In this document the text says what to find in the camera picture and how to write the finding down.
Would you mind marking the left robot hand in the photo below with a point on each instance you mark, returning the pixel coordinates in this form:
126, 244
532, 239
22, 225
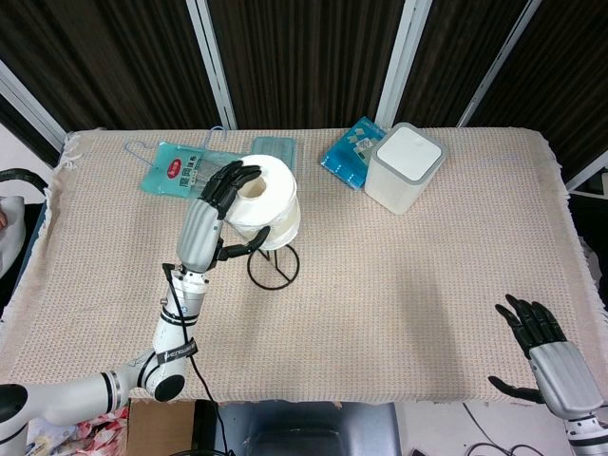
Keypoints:
211, 218

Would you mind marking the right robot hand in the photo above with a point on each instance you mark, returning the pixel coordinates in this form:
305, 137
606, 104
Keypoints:
556, 375

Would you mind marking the white toilet paper roll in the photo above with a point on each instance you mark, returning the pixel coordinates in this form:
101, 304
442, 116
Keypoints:
271, 204

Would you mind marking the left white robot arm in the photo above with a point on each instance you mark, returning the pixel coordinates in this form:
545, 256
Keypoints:
119, 375

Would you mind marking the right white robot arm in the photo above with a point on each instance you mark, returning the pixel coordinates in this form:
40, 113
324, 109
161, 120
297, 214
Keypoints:
586, 437

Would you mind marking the teal packaged cloth bag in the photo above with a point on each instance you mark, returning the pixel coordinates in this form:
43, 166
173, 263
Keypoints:
183, 173

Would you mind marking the clear teal plastic box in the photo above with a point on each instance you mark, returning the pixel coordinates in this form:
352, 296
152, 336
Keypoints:
275, 147

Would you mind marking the blue packaged wipes pack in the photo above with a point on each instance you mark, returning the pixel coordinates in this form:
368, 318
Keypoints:
349, 152

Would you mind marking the beige woven table cloth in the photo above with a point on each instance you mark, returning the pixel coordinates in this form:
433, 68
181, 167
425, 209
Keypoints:
356, 309

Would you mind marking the white square trash bin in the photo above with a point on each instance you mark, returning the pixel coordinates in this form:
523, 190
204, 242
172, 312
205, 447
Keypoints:
404, 168

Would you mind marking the brown cardboard box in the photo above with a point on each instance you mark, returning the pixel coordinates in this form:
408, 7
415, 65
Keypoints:
159, 430

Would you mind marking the dark grey chair seat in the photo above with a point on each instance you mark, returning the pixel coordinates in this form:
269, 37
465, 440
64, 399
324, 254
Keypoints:
304, 427

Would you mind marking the floral printed bag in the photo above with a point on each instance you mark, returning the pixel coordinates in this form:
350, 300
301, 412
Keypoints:
71, 437

